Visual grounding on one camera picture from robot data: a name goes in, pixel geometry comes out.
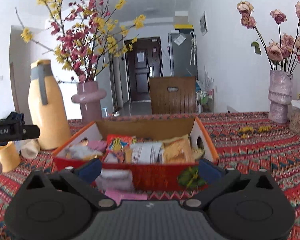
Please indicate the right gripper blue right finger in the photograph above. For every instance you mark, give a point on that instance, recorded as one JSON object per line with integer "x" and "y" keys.
{"x": 209, "y": 172}

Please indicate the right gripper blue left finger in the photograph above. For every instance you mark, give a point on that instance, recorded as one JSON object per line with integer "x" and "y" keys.
{"x": 89, "y": 171}

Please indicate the orange cracker packet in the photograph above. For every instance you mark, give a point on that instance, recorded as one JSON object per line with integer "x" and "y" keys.
{"x": 177, "y": 151}

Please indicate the white printed snack packet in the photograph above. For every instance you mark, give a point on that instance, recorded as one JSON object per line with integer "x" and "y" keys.
{"x": 145, "y": 152}

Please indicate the dark bag on floor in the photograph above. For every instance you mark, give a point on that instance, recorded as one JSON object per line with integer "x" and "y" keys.
{"x": 14, "y": 116}

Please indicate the white grey crumpled packet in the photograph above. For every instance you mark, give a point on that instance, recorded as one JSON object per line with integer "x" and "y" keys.
{"x": 120, "y": 180}

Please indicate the white pouch near box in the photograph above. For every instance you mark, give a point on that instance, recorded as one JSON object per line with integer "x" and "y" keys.
{"x": 80, "y": 152}

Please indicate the yellow ceramic mug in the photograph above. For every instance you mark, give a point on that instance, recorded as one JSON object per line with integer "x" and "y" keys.
{"x": 9, "y": 157}

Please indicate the pink snack packet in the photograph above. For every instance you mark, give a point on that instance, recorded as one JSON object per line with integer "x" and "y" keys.
{"x": 98, "y": 145}

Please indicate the small pink packet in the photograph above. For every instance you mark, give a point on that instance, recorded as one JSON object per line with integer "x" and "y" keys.
{"x": 119, "y": 196}

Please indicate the yellow thermos jug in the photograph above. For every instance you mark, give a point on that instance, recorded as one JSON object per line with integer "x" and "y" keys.
{"x": 46, "y": 106}

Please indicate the red blue snack bag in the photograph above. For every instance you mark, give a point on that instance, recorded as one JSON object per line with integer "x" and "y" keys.
{"x": 117, "y": 144}

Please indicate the fallen yellow petals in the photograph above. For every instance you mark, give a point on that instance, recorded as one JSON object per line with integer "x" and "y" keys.
{"x": 247, "y": 131}

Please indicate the brown wooden chair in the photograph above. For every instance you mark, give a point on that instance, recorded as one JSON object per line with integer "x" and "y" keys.
{"x": 173, "y": 95}

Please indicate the pink textured tall vase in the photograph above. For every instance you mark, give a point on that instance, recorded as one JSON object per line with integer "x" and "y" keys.
{"x": 280, "y": 95}

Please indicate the pink yellow blossom branches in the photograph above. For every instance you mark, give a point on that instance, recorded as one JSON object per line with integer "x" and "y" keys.
{"x": 86, "y": 34}

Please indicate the dark brown door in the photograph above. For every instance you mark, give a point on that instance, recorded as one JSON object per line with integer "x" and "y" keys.
{"x": 143, "y": 63}

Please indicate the grey refrigerator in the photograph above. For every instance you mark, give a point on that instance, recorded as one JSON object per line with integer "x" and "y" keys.
{"x": 182, "y": 58}

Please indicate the dried pink roses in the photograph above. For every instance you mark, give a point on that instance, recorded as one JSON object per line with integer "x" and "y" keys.
{"x": 284, "y": 54}

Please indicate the yellow box on fridge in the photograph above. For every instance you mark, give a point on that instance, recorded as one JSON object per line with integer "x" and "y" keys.
{"x": 183, "y": 26}

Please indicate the pink ring vase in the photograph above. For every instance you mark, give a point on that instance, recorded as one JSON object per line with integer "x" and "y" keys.
{"x": 89, "y": 97}

